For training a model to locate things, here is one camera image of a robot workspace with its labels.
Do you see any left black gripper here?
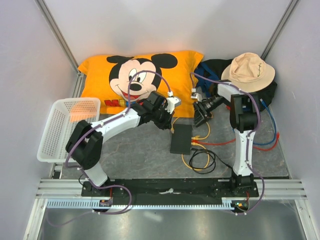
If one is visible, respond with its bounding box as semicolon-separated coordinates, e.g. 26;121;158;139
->
151;105;175;131

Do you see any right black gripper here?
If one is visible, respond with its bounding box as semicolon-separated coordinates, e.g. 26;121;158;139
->
192;95;226;128

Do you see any black TP-Link network switch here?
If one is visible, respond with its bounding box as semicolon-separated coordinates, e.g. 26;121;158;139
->
169;124;193;155

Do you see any red ethernet cable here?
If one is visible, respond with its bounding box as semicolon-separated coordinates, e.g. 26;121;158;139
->
191;107;281;152

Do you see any blue ethernet cable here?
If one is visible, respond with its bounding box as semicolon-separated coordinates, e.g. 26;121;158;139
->
252;98;278;146

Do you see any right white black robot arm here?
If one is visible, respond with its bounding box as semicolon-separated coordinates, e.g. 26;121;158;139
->
193;81;261;197

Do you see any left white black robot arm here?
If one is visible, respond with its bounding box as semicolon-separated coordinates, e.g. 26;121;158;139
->
65;91;181;197

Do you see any black and blue bag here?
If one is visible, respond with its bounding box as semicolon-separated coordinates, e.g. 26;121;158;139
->
194;59;277;111

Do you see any orange Mickey Mouse pillow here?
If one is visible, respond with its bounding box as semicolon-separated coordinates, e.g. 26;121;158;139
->
78;50;204;118

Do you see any beige bucket hat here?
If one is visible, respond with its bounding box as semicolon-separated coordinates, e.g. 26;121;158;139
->
221;52;276;93

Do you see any white perforated plastic basket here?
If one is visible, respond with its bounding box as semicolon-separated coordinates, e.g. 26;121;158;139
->
36;97;101;163

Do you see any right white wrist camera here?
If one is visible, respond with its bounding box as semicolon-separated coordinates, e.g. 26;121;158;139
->
190;88;203;102

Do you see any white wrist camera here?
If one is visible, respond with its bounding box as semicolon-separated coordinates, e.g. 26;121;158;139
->
165;96;181;114
190;88;203;102

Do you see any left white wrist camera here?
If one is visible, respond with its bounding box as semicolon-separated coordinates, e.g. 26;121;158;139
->
165;96;181;114

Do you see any black power cable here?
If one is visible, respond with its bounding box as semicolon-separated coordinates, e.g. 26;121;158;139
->
188;147;235;175

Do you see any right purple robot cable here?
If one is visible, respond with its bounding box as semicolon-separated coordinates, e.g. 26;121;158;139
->
190;72;265;216

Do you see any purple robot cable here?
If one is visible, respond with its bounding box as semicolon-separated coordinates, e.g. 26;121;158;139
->
190;72;265;216
46;70;174;227

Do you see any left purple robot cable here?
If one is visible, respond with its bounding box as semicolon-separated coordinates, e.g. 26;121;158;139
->
46;70;174;227

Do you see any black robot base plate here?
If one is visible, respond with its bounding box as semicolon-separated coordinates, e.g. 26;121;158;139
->
81;178;259;199

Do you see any grey slotted cable duct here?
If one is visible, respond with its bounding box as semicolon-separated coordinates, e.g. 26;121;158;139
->
46;198;235;210

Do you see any aluminium rail frame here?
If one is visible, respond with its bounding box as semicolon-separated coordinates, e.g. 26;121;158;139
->
23;179;320;240

